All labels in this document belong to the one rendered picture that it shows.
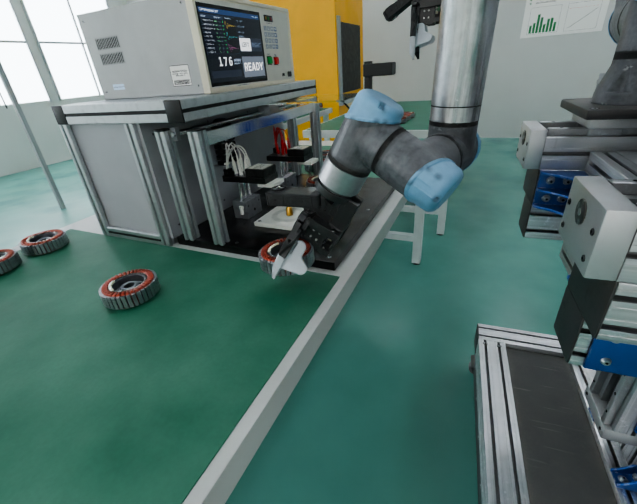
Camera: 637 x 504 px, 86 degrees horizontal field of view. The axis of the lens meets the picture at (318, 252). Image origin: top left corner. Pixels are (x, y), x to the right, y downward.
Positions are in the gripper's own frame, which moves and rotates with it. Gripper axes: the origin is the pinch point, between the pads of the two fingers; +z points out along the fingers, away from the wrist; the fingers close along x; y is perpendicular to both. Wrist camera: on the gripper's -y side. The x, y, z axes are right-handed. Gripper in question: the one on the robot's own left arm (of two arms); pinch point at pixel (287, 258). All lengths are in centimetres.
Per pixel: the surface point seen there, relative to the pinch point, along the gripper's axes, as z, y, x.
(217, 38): -23, -45, 26
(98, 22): -12, -75, 20
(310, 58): 44, -166, 376
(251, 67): -17, -42, 39
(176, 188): 8.1, -34.8, 7.8
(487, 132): 42, 73, 560
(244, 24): -26, -47, 38
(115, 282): 19.5, -27.8, -15.2
